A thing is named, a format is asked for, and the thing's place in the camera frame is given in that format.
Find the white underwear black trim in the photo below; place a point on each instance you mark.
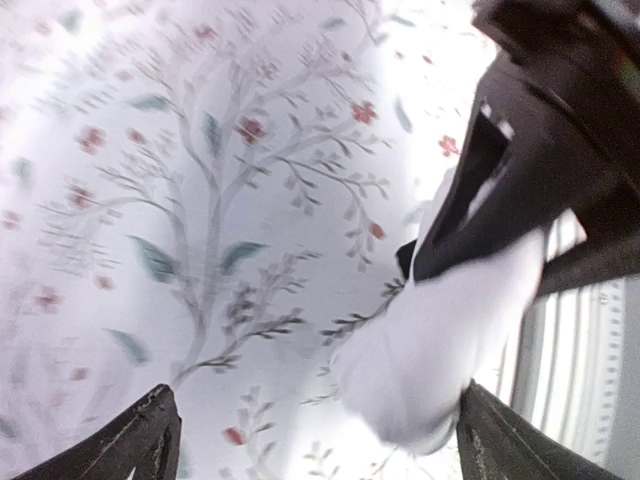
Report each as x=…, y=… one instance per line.
x=404, y=372

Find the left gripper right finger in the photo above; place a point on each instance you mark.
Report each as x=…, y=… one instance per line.
x=495, y=443

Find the floral patterned table mat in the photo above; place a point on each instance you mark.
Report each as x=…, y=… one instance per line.
x=210, y=194

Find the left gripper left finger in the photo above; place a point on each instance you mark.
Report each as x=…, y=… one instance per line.
x=143, y=442

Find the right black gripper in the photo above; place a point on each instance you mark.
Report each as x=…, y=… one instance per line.
x=565, y=136

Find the aluminium front rail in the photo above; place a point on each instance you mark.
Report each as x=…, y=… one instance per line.
x=562, y=369

